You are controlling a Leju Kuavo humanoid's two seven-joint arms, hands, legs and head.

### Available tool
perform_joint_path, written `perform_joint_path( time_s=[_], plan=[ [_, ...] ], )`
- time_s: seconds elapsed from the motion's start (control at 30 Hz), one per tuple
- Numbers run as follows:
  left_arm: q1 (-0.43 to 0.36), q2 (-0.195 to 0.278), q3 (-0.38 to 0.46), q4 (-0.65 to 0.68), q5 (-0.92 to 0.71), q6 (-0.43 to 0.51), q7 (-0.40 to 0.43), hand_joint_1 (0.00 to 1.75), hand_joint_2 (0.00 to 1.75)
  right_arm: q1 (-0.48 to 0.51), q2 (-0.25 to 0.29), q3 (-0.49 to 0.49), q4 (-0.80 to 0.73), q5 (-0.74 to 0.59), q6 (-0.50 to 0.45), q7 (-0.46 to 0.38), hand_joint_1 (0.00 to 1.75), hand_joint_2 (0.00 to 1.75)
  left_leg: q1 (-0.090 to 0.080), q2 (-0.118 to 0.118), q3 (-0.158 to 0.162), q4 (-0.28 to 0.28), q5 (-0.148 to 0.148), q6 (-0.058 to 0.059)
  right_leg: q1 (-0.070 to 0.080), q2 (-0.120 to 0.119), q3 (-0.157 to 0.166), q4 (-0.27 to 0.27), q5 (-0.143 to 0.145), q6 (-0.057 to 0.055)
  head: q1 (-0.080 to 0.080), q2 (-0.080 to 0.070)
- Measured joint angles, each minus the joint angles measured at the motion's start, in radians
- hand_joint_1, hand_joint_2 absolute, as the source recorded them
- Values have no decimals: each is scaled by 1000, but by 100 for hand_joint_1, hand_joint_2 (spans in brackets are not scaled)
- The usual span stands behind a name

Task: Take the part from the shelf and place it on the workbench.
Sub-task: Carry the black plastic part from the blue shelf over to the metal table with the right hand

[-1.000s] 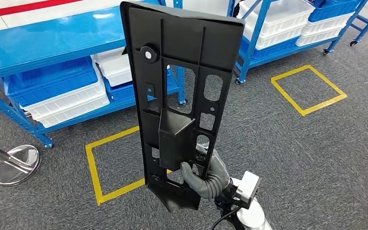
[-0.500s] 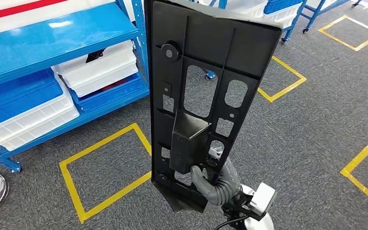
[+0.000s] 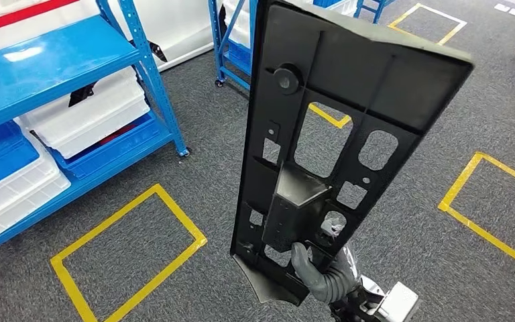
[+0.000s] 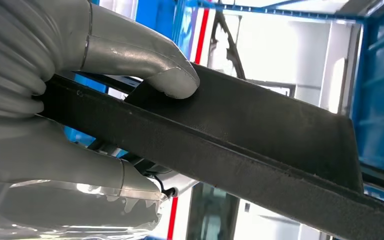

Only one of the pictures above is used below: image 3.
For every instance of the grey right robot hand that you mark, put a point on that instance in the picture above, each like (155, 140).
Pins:
(304, 266)

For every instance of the black plastic license plate bracket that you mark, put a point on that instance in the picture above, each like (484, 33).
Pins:
(373, 75)

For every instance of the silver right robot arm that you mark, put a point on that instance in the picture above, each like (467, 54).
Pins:
(335, 289)

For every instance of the blue metal shelf rack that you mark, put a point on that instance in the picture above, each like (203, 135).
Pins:
(40, 66)
(222, 53)

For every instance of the red item in bin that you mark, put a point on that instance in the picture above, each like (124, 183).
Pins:
(115, 135)

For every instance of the white car with red stripe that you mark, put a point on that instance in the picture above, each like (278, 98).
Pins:
(173, 26)

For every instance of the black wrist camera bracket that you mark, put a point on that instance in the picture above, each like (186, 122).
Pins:
(351, 309)

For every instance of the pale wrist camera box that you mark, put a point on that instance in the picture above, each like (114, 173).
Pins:
(399, 302)

